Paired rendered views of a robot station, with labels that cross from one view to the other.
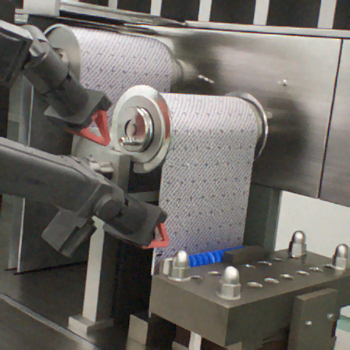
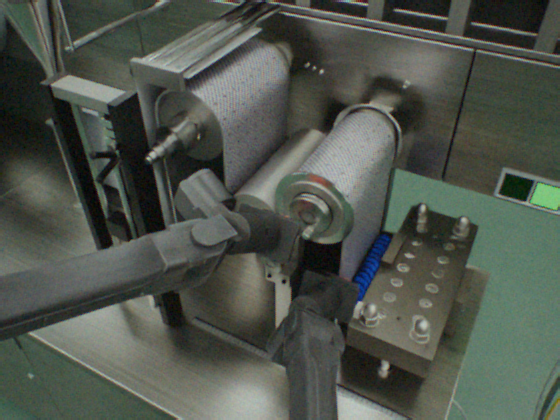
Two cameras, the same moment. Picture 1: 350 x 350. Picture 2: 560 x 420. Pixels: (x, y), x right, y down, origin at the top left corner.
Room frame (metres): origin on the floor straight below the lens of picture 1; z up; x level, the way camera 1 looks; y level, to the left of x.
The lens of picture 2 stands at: (0.57, 0.28, 1.81)
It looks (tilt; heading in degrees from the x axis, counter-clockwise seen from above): 41 degrees down; 345
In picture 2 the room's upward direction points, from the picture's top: straight up
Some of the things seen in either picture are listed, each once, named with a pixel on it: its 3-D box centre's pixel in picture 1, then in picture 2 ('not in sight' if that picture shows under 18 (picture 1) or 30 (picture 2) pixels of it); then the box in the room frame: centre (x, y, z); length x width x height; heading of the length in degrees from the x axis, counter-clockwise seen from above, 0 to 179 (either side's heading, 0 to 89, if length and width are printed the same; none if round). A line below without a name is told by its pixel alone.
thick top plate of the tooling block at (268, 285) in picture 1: (265, 288); (418, 279); (1.17, -0.18, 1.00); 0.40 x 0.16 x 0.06; 137
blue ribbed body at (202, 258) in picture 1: (209, 261); (369, 267); (1.21, -0.08, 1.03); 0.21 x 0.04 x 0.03; 137
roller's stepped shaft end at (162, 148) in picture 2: not in sight; (158, 152); (1.29, 0.30, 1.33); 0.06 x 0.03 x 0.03; 137
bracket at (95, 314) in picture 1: (98, 240); (284, 292); (1.17, 0.11, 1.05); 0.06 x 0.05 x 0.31; 137
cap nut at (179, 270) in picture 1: (180, 264); (370, 312); (1.08, -0.03, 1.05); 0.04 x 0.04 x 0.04
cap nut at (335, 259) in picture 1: (341, 255); (462, 223); (1.26, -0.32, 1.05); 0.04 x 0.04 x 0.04
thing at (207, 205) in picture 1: (204, 215); (363, 238); (1.23, -0.07, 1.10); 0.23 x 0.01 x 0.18; 137
